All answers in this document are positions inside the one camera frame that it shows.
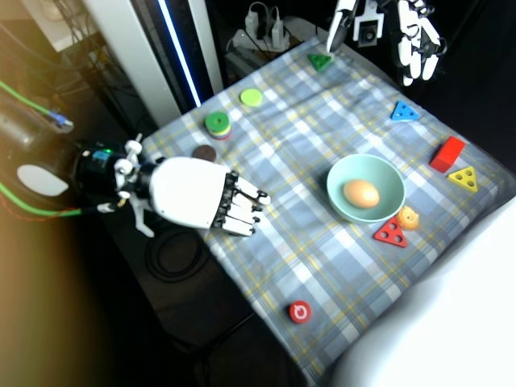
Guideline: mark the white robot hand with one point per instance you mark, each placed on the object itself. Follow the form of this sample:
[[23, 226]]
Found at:
[[189, 191], [419, 40]]

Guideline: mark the brown egg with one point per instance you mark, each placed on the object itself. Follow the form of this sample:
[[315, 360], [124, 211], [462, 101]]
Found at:
[[361, 193]]

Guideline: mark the teal bowl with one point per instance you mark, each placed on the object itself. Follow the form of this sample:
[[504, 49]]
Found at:
[[342, 205]]

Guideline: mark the brown disc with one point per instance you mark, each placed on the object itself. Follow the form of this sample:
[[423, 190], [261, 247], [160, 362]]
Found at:
[[203, 151]]

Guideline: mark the blue triangle block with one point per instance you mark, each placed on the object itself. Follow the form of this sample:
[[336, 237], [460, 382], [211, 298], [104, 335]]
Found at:
[[407, 109]]

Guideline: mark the stack of coloured rings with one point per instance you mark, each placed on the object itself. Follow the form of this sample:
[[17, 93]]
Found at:
[[217, 125]]

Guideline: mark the green triangle block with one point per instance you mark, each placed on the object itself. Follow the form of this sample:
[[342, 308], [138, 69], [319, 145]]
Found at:
[[320, 61]]

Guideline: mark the lime green disc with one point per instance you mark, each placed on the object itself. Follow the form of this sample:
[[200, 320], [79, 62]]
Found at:
[[251, 97]]

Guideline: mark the blue plaid cloth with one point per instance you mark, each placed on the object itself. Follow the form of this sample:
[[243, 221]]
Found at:
[[282, 262]]

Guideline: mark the red rectangular block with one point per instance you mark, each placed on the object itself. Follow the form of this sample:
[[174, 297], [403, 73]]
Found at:
[[445, 157]]

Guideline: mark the white plug adapter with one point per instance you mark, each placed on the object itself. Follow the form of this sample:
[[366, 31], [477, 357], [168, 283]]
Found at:
[[252, 20], [277, 34]]

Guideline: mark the white column with blue light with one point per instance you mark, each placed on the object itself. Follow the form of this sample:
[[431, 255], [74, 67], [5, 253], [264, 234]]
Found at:
[[129, 60]]

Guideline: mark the yellow triangle block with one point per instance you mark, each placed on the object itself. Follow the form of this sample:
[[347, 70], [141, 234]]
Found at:
[[464, 178]]

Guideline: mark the white power strip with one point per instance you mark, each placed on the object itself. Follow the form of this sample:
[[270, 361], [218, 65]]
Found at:
[[246, 40]]

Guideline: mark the red disc with white symbol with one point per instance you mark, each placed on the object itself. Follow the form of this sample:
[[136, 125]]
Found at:
[[299, 311]]

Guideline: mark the orange lion toy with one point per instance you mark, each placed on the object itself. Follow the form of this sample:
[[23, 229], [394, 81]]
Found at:
[[408, 218]]

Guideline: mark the red triangle block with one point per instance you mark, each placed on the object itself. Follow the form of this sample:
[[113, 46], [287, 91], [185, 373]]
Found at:
[[391, 234]]

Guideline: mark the white blurred robot shell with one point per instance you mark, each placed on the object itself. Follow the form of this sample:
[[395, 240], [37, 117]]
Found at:
[[443, 322]]

